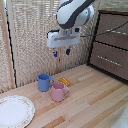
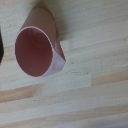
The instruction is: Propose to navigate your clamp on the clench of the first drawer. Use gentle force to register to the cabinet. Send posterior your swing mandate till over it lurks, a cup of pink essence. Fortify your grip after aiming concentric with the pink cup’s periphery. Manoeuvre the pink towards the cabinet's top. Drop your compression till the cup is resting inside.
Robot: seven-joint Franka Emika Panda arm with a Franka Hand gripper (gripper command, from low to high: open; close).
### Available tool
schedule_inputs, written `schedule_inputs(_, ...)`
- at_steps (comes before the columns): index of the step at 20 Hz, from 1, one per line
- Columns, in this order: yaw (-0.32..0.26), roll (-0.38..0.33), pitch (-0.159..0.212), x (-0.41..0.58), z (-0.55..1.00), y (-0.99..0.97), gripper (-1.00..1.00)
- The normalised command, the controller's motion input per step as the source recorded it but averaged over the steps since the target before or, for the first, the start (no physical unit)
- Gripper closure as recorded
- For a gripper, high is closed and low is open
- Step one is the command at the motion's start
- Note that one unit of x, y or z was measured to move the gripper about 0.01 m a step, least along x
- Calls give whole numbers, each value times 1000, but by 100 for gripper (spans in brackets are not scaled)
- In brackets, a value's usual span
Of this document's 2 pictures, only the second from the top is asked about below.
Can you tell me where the blue mug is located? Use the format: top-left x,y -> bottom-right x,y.
0,29 -> 5,66

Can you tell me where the pink mug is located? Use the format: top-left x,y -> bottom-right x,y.
14,7 -> 67,78

